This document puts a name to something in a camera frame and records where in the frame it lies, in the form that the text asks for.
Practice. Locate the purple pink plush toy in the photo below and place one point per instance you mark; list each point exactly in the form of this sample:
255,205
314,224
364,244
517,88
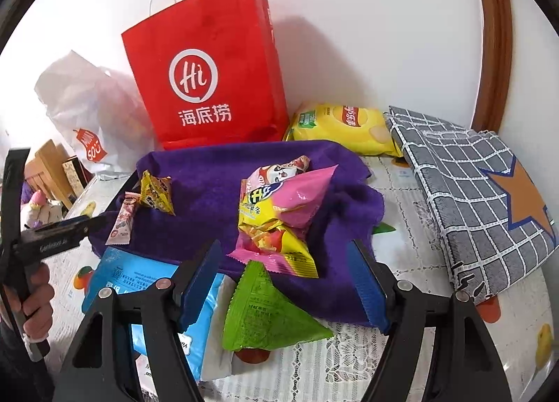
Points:
40,211

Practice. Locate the red paper shopping bag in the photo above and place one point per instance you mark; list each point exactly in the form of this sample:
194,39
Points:
208,73

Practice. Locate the brown wooden door frame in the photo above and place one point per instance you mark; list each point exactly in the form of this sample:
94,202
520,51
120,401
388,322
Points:
496,58

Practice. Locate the patterned book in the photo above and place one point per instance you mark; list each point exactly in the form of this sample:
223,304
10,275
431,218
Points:
77,175

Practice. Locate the green triangular snack packet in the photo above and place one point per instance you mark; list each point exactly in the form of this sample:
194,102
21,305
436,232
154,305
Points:
259,316

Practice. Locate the yellow chips bag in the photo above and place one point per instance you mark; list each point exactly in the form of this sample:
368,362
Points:
361,130

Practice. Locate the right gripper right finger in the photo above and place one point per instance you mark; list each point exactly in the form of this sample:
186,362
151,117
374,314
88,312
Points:
464,366

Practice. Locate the purple towel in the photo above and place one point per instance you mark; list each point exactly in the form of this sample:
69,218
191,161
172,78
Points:
207,186

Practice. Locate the white Miniso plastic bag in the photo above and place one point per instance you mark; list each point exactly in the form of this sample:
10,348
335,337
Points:
99,113

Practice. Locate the yellow triangular snack packet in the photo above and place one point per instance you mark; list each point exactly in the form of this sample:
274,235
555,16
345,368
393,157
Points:
156,192

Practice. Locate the pink white long snack stick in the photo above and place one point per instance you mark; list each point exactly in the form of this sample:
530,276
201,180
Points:
121,233

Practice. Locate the grey checked star cloth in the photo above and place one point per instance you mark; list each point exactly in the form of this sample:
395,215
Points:
493,223

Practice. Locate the pink yellow snack bag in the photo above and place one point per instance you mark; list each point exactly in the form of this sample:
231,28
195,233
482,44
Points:
273,221

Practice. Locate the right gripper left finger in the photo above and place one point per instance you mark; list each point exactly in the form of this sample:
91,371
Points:
99,364

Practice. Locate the blue tissue pack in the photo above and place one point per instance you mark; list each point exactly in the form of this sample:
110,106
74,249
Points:
192,297

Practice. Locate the person's left hand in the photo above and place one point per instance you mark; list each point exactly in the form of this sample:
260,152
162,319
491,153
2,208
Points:
37,307

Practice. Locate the white red candy packet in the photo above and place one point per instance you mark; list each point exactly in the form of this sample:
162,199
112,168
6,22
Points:
274,173

